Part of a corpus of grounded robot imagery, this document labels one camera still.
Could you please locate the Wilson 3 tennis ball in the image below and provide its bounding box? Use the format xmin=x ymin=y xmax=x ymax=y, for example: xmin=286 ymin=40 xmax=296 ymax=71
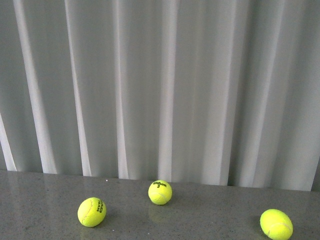
xmin=148 ymin=180 xmax=173 ymax=205

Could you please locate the Head Team tennis ball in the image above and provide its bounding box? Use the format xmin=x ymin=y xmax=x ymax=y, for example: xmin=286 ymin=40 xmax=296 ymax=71
xmin=77 ymin=197 xmax=107 ymax=228

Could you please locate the plain yellow tennis ball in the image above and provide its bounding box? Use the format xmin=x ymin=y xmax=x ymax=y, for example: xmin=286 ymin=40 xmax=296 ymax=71
xmin=259 ymin=209 xmax=294 ymax=240

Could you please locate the white pleated curtain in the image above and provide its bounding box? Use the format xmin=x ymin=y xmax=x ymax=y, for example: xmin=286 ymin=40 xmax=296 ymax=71
xmin=0 ymin=0 xmax=320 ymax=191

